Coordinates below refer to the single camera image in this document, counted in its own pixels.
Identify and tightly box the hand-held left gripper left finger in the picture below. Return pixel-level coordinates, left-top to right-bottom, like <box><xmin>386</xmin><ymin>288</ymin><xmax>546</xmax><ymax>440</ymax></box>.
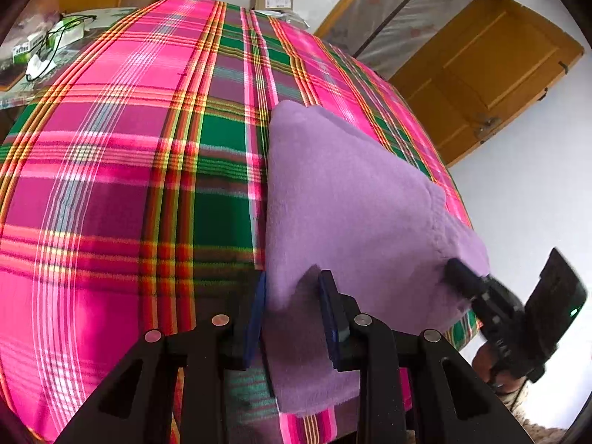
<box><xmin>54</xmin><ymin>270</ymin><xmax>269</xmax><ymax>444</ymax></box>

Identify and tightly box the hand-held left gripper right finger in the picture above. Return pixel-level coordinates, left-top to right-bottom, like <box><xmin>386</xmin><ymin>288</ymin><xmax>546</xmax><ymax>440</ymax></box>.
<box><xmin>318</xmin><ymin>269</ymin><xmax>532</xmax><ymax>444</ymax></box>

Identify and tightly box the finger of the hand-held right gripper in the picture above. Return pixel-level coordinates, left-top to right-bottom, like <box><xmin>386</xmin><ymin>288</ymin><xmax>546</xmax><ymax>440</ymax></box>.
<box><xmin>445</xmin><ymin>258</ymin><xmax>491</xmax><ymax>302</ymax></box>

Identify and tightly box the person's right forearm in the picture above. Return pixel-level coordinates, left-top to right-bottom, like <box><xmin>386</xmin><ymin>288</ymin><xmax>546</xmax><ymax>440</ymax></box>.
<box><xmin>506</xmin><ymin>391</ymin><xmax>572</xmax><ymax>444</ymax></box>

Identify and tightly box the person's right hand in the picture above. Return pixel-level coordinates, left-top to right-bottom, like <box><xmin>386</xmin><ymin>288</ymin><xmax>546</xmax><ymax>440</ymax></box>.
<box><xmin>472</xmin><ymin>343</ymin><xmax>528</xmax><ymax>396</ymax></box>

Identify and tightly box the pink plaid bed sheet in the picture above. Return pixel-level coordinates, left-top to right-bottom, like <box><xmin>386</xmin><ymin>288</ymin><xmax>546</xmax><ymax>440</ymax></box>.
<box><xmin>0</xmin><ymin>0</ymin><xmax>484</xmax><ymax>444</ymax></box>

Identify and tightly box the wooden door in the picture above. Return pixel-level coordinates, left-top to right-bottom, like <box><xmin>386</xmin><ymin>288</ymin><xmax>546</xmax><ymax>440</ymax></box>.
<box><xmin>391</xmin><ymin>0</ymin><xmax>586</xmax><ymax>168</ymax></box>

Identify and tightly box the clear plastic door curtain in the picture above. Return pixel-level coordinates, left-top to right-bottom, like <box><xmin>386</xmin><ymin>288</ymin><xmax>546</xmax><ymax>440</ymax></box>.
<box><xmin>324</xmin><ymin>0</ymin><xmax>486</xmax><ymax>80</ymax></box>

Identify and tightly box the grey parcel bags pile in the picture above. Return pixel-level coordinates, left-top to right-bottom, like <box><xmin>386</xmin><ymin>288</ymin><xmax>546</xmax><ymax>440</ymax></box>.
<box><xmin>256</xmin><ymin>7</ymin><xmax>309</xmax><ymax>29</ymax></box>

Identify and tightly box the crumpled white tissue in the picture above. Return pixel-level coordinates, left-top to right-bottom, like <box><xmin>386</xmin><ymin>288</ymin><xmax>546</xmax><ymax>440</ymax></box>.
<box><xmin>25</xmin><ymin>53</ymin><xmax>59</xmax><ymax>80</ymax></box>

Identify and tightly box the printed top folding table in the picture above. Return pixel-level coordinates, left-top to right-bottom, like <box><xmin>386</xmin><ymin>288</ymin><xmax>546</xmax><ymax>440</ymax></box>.
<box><xmin>0</xmin><ymin>7</ymin><xmax>140</xmax><ymax>112</ymax></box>

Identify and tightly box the green tissue pack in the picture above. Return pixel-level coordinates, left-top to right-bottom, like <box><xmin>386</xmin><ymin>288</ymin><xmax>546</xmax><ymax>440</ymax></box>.
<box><xmin>59</xmin><ymin>14</ymin><xmax>90</xmax><ymax>41</ymax></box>

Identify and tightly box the white green medicine box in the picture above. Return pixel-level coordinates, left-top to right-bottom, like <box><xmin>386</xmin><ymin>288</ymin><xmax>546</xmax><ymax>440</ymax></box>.
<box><xmin>14</xmin><ymin>32</ymin><xmax>53</xmax><ymax>64</ymax></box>

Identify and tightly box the metal door handle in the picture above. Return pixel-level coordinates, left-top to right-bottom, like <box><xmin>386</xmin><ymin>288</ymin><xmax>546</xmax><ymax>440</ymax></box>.
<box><xmin>476</xmin><ymin>115</ymin><xmax>503</xmax><ymax>140</ymax></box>

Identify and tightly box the wooden door frame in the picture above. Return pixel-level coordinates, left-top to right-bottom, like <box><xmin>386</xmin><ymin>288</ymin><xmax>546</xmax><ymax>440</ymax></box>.
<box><xmin>313</xmin><ymin>0</ymin><xmax>513</xmax><ymax>40</ymax></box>

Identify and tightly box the black charger cable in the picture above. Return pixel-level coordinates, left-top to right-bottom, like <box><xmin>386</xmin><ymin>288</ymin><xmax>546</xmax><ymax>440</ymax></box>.
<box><xmin>28</xmin><ymin>13</ymin><xmax>99</xmax><ymax>78</ymax></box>

